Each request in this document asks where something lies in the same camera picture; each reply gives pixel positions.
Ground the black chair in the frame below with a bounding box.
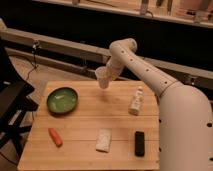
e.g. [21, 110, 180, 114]
[0, 38, 38, 156]

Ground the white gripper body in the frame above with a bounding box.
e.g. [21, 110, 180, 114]
[106, 58, 124, 81]

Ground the black cable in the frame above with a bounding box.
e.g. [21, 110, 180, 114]
[25, 40, 41, 83]

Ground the white ceramic cup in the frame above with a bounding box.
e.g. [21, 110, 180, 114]
[95, 66, 109, 89]

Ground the orange carrot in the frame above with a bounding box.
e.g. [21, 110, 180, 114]
[48, 128, 63, 147]

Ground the black rectangular remote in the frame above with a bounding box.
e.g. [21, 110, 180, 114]
[135, 131, 145, 157]

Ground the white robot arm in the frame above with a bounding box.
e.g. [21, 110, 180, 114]
[107, 38, 213, 171]

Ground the white bottle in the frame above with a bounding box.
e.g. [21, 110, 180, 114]
[129, 86, 143, 115]

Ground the green bowl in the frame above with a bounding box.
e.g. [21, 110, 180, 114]
[46, 87, 78, 114]

